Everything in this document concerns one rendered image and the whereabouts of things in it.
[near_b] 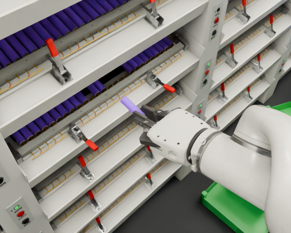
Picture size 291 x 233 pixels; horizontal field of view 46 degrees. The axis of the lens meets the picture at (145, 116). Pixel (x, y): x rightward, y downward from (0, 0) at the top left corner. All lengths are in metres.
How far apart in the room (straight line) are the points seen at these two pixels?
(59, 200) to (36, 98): 0.40
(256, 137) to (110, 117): 0.44
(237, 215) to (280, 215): 1.17
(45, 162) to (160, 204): 0.85
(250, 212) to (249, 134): 1.09
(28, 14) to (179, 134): 0.33
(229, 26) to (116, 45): 0.53
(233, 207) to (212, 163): 1.05
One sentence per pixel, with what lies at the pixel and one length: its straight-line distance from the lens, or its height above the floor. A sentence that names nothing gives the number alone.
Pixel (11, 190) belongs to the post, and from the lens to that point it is 0.82.
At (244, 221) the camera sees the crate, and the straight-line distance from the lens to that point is 1.62.
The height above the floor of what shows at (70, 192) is 0.56.
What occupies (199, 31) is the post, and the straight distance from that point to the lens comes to 1.02.
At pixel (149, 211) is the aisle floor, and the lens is 1.58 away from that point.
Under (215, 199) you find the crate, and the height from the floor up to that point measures 0.00.
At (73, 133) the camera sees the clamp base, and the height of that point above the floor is 0.78.
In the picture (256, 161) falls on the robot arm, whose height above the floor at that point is 0.98.
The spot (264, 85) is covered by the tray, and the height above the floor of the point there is 0.16.
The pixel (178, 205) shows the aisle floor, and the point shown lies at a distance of 1.60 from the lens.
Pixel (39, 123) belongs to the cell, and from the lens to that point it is 0.87.
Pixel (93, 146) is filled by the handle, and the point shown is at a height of 0.79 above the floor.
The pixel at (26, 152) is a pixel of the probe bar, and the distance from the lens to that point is 0.83.
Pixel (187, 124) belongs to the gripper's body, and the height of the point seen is 0.93.
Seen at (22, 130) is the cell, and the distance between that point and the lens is 0.86.
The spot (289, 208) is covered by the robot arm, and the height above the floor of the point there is 1.07.
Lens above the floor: 1.45
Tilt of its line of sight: 50 degrees down
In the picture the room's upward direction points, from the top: straight up
